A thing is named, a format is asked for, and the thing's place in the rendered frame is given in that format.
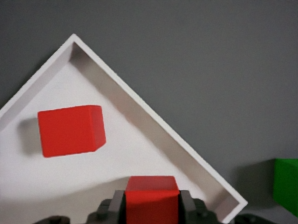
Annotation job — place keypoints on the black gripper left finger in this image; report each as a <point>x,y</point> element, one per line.
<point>110,211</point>

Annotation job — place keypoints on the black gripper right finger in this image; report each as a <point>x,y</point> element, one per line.
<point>194,211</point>

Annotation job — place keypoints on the green block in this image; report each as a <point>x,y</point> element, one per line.
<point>285,190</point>

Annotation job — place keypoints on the red block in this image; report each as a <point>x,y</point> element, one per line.
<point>71,130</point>
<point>152,200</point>

